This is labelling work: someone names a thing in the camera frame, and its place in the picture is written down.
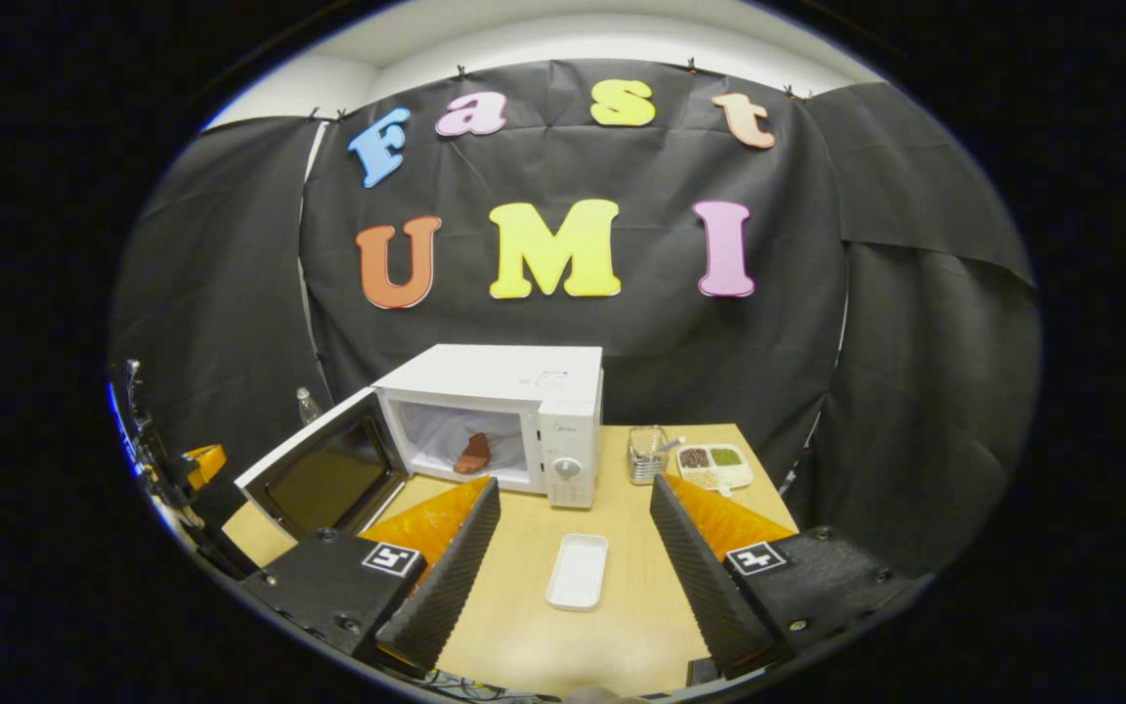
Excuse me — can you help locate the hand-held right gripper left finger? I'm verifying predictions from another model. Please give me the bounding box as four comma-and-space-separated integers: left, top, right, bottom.
231, 477, 502, 681

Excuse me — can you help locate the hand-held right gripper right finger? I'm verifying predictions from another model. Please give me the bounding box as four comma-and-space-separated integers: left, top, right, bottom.
651, 472, 921, 685

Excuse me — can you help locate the brown meat piece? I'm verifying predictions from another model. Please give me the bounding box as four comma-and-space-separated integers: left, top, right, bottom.
453, 432, 492, 476

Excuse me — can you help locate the white microwave oven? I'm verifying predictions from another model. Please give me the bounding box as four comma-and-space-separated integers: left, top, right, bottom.
236, 343, 605, 545

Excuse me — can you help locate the white divided spice dish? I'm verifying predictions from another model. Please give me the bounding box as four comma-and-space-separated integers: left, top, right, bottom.
675, 443, 755, 495

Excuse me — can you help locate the white plastic tray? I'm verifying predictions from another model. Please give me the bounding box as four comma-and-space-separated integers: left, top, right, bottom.
545, 533, 610, 613

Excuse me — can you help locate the bundle of black cables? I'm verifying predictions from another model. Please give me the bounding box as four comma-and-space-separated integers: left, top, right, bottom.
426, 667, 564, 703

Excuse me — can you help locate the metal wire basket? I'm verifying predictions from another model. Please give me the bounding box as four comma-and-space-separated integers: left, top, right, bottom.
628, 426, 671, 487

